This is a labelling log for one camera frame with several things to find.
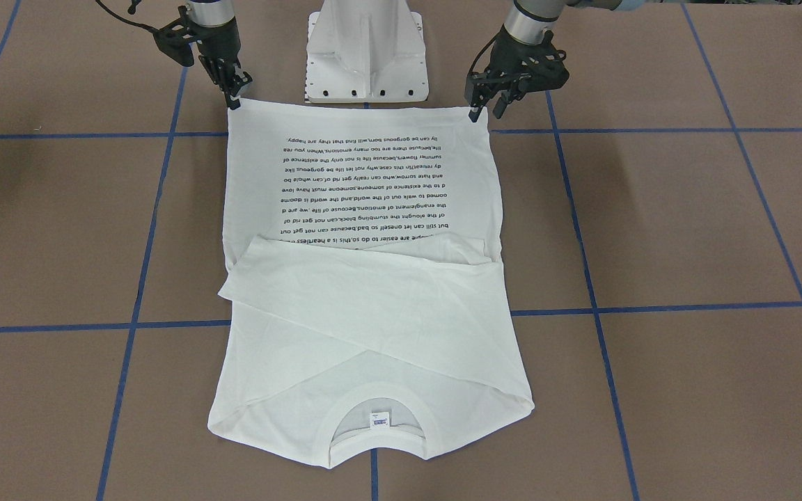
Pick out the white long sleeve t-shirt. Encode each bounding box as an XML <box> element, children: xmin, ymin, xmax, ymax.
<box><xmin>207</xmin><ymin>100</ymin><xmax>535</xmax><ymax>468</ymax></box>

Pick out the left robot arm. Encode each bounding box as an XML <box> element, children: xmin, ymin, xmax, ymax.
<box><xmin>465</xmin><ymin>1</ymin><xmax>643</xmax><ymax>122</ymax></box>

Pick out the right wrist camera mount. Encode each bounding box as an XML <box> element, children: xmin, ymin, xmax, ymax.
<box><xmin>153</xmin><ymin>4</ymin><xmax>198</xmax><ymax>67</ymax></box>

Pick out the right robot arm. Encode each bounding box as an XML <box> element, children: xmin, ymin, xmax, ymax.
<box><xmin>187</xmin><ymin>1</ymin><xmax>252</xmax><ymax>110</ymax></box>

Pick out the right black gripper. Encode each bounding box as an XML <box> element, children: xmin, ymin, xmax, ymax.
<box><xmin>196</xmin><ymin>19</ymin><xmax>252</xmax><ymax>110</ymax></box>

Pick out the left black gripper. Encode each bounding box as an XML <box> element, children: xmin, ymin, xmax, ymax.
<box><xmin>465</xmin><ymin>28</ymin><xmax>569</xmax><ymax>122</ymax></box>

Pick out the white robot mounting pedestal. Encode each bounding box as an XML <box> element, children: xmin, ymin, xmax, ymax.
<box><xmin>305</xmin><ymin>1</ymin><xmax>430</xmax><ymax>104</ymax></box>

